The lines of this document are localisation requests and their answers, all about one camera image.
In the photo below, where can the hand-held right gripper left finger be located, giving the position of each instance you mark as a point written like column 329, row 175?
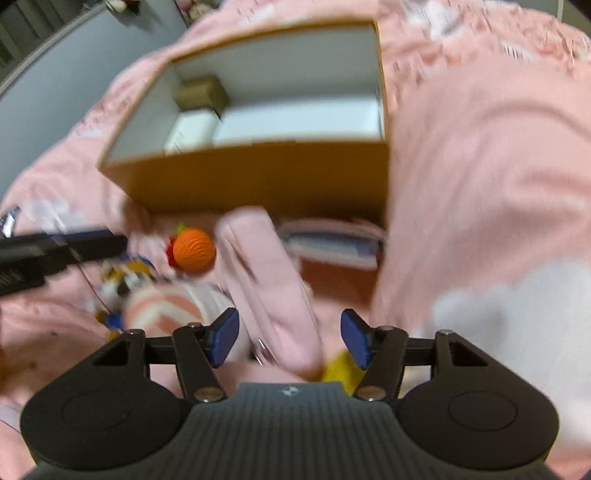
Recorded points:
column 224, row 337

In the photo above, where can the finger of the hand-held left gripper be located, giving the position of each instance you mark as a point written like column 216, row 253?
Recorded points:
column 92, row 247

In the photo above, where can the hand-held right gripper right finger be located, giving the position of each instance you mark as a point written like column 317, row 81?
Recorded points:
column 354, row 337

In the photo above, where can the pink pouch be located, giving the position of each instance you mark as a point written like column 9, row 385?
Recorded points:
column 268, row 295

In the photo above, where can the white box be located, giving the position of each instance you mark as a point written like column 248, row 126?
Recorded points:
column 191, row 131

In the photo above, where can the orange cardboard box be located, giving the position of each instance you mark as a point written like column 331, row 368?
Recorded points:
column 277, row 180

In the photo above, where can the gold box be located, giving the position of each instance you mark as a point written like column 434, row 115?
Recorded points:
column 198, row 92

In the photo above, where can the yellow soft pouch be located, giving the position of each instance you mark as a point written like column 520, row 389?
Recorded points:
column 339, row 369

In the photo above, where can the pink white striped plush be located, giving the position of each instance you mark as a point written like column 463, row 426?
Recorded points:
column 161, row 309

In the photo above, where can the pink card holder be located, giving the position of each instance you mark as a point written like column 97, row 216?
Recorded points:
column 332, row 244

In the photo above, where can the pink printed blanket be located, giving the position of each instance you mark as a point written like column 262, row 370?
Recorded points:
column 485, row 184

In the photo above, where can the window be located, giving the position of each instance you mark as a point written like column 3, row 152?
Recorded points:
column 18, row 27

